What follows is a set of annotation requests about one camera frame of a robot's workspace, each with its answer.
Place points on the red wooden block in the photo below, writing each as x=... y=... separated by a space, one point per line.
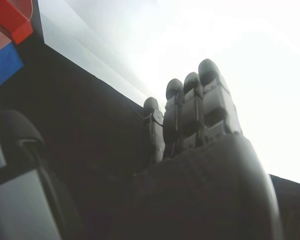
x=5 y=12

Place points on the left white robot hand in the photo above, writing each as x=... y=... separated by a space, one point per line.
x=202 y=187

